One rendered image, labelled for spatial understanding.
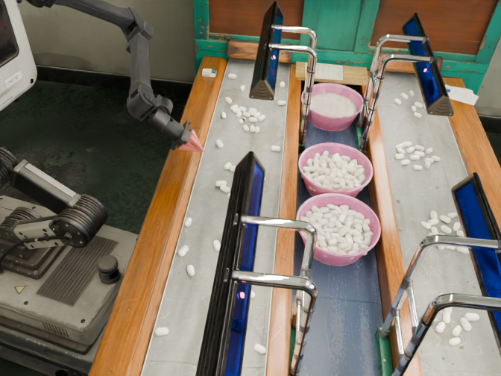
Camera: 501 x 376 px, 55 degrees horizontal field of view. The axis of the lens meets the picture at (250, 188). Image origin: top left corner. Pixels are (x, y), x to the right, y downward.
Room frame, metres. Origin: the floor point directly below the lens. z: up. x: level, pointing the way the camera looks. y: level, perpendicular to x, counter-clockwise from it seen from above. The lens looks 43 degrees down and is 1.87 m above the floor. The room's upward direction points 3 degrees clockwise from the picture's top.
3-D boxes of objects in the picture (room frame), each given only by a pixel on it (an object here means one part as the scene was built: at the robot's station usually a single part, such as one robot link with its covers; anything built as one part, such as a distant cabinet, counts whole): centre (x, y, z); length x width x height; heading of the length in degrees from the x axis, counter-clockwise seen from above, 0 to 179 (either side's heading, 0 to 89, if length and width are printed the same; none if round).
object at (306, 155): (1.33, -0.30, 0.72); 0.27 x 0.27 x 0.10
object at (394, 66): (2.02, -0.68, 0.83); 0.30 x 0.06 x 0.07; 86
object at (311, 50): (1.61, -0.12, 0.90); 0.20 x 0.19 x 0.45; 176
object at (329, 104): (1.77, -0.33, 0.71); 0.22 x 0.22 x 0.06
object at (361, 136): (1.58, -0.52, 0.90); 0.20 x 0.19 x 0.45; 176
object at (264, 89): (1.62, -0.04, 1.08); 0.62 x 0.08 x 0.07; 176
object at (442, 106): (1.58, -0.60, 1.08); 0.62 x 0.08 x 0.07; 176
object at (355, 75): (1.99, -0.34, 0.77); 0.33 x 0.15 x 0.01; 86
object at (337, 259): (1.05, -0.28, 0.72); 0.27 x 0.27 x 0.10
